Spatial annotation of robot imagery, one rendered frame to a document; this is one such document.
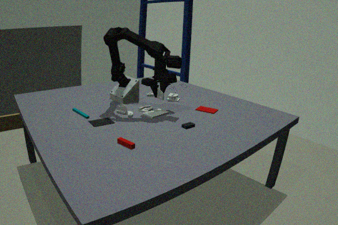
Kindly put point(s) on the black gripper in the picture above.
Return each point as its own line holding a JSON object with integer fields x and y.
{"x": 153, "y": 83}

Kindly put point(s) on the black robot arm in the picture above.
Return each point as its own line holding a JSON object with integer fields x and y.
{"x": 153, "y": 48}

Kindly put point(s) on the red rectangular block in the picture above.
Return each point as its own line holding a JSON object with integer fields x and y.
{"x": 126, "y": 143}

